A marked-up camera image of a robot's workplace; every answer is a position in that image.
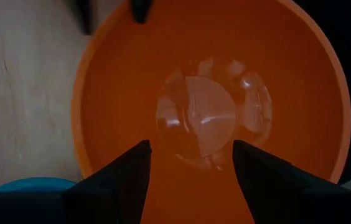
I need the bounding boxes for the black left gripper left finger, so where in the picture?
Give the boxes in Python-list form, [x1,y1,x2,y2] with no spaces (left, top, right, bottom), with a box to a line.
[62,139,153,224]

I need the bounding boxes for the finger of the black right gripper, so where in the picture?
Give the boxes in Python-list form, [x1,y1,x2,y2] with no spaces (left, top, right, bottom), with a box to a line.
[129,0,154,25]
[65,0,98,36]

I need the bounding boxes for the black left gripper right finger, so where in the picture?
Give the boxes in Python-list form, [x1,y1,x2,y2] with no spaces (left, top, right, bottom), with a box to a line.
[232,139,351,224]

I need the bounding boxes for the orange plastic bowl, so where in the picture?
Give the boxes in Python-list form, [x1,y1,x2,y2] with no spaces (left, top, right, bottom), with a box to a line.
[70,0,351,224]

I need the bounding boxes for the blue plastic bowl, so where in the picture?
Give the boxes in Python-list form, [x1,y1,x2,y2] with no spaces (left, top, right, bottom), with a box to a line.
[0,177,77,193]

